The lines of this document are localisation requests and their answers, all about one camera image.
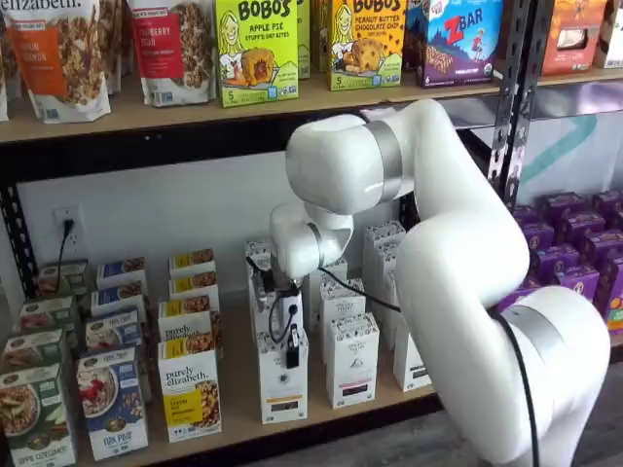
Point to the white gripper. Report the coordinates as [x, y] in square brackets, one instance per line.
[290, 316]

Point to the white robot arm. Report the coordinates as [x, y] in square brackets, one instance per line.
[462, 267]

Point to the white box pink strip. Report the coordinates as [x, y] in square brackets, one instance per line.
[340, 270]
[343, 306]
[353, 365]

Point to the wooden shelf board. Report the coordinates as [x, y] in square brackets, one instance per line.
[239, 389]
[146, 119]
[584, 78]

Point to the white yellow Purely Elizabeth box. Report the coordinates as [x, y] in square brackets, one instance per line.
[185, 321]
[187, 389]
[194, 287]
[192, 262]

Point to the white box black strip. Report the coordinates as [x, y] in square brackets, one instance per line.
[406, 370]
[389, 292]
[384, 233]
[387, 255]

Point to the blue oatmeal box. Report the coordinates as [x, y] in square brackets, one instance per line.
[121, 272]
[117, 297]
[114, 331]
[112, 404]

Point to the green oatmeal box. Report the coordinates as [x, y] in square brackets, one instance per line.
[46, 316]
[73, 279]
[34, 413]
[29, 350]

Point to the black metal shelf rack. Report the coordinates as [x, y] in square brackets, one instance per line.
[530, 146]
[146, 155]

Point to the green Bobo's apple pie box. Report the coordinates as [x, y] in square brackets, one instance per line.
[304, 39]
[253, 48]

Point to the yellow Bobo's peanut butter box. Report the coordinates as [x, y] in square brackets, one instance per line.
[323, 34]
[365, 53]

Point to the purple ZBar box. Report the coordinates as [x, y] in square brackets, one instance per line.
[457, 48]
[413, 44]

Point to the orange snack box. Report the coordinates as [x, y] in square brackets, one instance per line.
[574, 53]

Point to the white snack box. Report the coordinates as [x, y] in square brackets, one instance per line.
[613, 39]

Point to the red label granola bag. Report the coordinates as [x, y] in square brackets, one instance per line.
[165, 58]

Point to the white granola bag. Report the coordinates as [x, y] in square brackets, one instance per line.
[114, 44]

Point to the orange label granola bag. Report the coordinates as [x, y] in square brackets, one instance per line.
[58, 63]

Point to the white wall outlet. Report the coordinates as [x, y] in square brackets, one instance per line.
[76, 216]

